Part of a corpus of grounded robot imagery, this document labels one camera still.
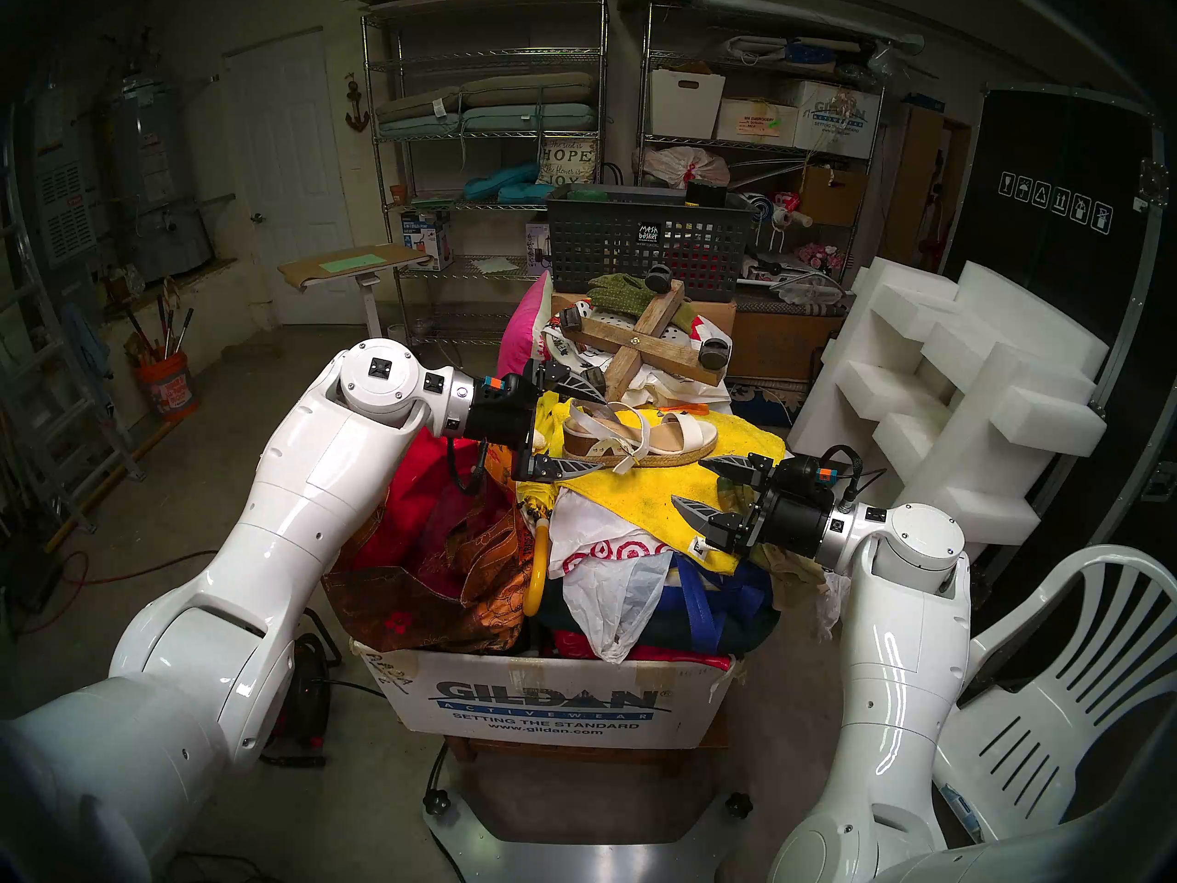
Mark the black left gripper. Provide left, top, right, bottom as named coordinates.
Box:
left=467, top=364, right=608, bottom=483

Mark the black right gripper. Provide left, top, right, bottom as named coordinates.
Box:
left=672, top=453, right=838, bottom=560

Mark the white strap wedge sandal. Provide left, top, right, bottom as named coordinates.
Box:
left=561, top=401, right=718, bottom=473

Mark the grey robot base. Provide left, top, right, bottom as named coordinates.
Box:
left=421, top=748, right=755, bottom=883

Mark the yellow towel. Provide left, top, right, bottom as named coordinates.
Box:
left=533, top=394, right=790, bottom=577

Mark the beige green garden glove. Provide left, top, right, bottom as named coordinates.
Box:
left=754, top=543, right=833, bottom=615

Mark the pink pillow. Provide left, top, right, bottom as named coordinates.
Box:
left=497, top=271, right=554, bottom=381

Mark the blue patterned rug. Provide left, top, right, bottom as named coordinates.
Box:
left=726, top=380, right=801, bottom=429

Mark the blue fabric bag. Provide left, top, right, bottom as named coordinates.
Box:
left=543, top=559, right=783, bottom=657

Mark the wooden cross caster dolly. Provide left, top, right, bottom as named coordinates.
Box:
left=558, top=265, right=734, bottom=402

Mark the green knit glove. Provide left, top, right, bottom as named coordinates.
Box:
left=587, top=272, right=700, bottom=332

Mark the red orange tote bag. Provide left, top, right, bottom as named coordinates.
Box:
left=322, top=421, right=539, bottom=654

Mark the brown wooden chest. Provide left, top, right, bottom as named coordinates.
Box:
left=731, top=302, right=851, bottom=384

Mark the white red plastic bag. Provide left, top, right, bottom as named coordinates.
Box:
left=547, top=490, right=681, bottom=663

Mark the red fabric bag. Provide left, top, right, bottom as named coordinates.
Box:
left=552, top=628, right=737, bottom=672

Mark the black mesh basket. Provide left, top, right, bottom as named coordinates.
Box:
left=547, top=187, right=755, bottom=303

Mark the grey clothes iron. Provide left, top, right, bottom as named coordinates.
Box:
left=768, top=269, right=847, bottom=307

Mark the blue white product box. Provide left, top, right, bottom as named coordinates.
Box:
left=400, top=210, right=454, bottom=272

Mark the turquoise pillow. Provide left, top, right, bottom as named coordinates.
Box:
left=463, top=162, right=543, bottom=203

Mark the HOPE sign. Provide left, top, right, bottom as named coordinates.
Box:
left=538, top=136, right=600, bottom=188

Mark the large Gildan cardboard box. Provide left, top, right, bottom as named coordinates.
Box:
left=354, top=642, right=741, bottom=751

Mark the white pink plastic bag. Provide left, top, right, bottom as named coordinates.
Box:
left=644, top=145, right=732, bottom=189

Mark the brown wooden stand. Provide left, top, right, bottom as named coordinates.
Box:
left=446, top=706, right=732, bottom=776

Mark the pale teal seat cushion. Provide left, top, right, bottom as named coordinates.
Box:
left=379, top=104, right=599, bottom=139

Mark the brown cardboard box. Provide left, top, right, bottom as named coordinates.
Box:
left=798, top=164, right=870, bottom=229

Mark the olive seat cushion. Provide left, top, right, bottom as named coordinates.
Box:
left=375, top=72, right=597, bottom=125

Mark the white storage bin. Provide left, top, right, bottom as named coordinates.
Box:
left=648, top=67, right=727, bottom=140

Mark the white panel door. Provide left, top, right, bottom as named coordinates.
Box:
left=223, top=28, right=369, bottom=328

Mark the white box orange label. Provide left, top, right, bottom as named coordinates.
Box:
left=715, top=97, right=799, bottom=148

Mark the brown wooden cabinet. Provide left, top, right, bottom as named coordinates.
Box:
left=883, top=104, right=971, bottom=270

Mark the white plastic chair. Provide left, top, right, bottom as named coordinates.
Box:
left=924, top=545, right=1177, bottom=845

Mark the orange bucket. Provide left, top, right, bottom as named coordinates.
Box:
left=133, top=350, right=199, bottom=422

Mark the small Gildan cardboard box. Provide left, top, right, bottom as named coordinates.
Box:
left=793, top=79, right=884, bottom=160

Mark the grey water heater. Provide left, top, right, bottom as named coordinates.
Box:
left=106, top=72, right=214, bottom=284

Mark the black flight case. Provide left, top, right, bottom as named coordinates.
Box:
left=938, top=83, right=1177, bottom=634

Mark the aluminium ladder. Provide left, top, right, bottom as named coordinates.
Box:
left=0, top=109, right=146, bottom=534

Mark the grey furnace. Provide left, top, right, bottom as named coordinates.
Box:
left=32, top=136, right=102, bottom=266

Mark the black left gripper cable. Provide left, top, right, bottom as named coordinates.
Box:
left=446, top=435, right=493, bottom=498

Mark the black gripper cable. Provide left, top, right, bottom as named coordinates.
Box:
left=823, top=444, right=888, bottom=514
left=446, top=435, right=493, bottom=498

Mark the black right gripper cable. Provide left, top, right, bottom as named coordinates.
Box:
left=823, top=444, right=888, bottom=514

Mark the white foam packing frame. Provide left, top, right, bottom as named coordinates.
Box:
left=786, top=256, right=1112, bottom=588

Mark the chrome wire shelf rack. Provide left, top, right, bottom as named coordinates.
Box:
left=360, top=0, right=612, bottom=344
left=636, top=0, right=888, bottom=275

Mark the red black cable reel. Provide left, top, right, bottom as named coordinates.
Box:
left=262, top=605, right=346, bottom=767

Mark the red extension cord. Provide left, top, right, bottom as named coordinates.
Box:
left=18, top=548, right=222, bottom=638

